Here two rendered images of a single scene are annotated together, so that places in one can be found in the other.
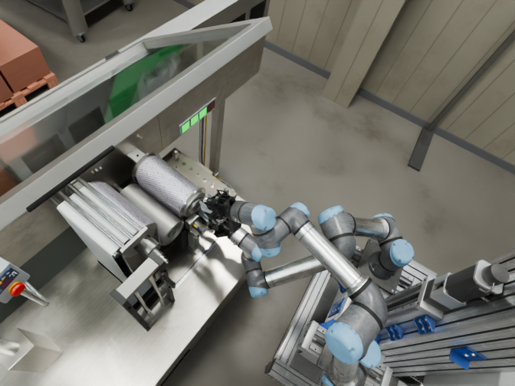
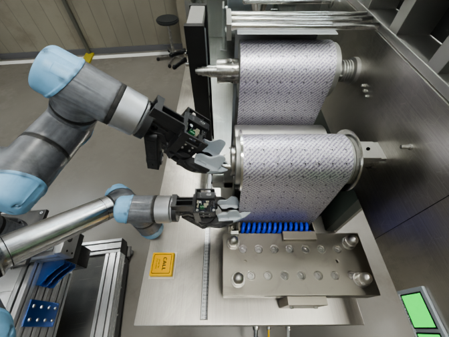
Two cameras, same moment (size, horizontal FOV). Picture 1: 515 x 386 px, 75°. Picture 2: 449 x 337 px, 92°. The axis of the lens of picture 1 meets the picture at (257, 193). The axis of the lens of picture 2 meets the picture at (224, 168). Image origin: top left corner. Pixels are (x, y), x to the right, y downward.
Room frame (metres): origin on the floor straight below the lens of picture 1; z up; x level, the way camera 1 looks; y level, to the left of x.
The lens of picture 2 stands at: (0.86, 0.07, 1.66)
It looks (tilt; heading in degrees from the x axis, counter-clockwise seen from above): 54 degrees down; 158
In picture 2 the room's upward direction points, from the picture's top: straight up
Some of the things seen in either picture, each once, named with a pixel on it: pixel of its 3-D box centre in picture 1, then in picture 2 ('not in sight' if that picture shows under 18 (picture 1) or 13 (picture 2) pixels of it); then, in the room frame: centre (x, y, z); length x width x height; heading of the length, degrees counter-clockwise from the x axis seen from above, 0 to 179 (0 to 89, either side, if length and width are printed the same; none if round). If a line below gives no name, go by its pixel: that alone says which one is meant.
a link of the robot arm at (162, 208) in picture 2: (237, 236); (166, 208); (0.55, 0.02, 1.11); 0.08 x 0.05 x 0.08; 158
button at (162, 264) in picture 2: not in sight; (162, 264); (0.63, -0.05, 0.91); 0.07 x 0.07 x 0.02; 68
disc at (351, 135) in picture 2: (145, 167); (343, 160); (0.67, 0.46, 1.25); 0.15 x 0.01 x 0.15; 158
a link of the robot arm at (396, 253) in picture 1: (396, 253); not in sight; (0.76, -0.73, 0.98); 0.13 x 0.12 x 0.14; 29
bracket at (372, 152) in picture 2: (136, 155); (369, 150); (0.68, 0.50, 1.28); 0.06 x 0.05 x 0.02; 68
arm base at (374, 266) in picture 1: (385, 262); not in sight; (0.76, -0.74, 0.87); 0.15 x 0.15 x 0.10
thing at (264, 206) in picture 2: not in sight; (281, 208); (0.67, 0.32, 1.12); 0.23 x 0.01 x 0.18; 68
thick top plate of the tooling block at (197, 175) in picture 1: (194, 183); (292, 264); (0.80, 0.31, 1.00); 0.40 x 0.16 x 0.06; 68
